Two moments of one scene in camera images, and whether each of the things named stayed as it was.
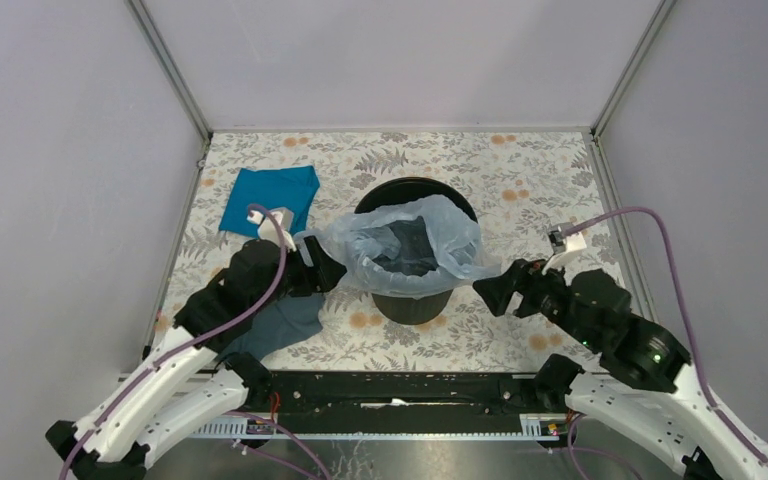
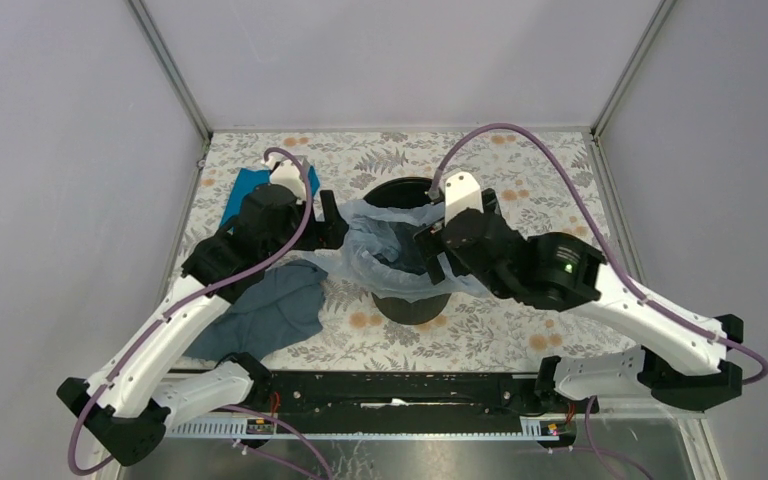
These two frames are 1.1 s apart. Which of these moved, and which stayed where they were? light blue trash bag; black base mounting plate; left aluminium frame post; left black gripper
Moved: left black gripper
Stayed: light blue trash bag; left aluminium frame post; black base mounting plate
